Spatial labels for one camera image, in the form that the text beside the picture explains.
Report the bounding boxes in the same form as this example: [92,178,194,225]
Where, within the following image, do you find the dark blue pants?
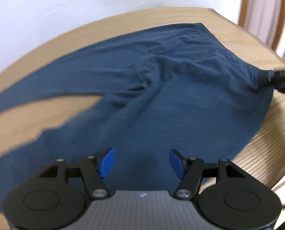
[0,23,273,210]

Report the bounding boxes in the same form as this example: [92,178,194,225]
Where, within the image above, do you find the wooden door frame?
[238,0,285,60]

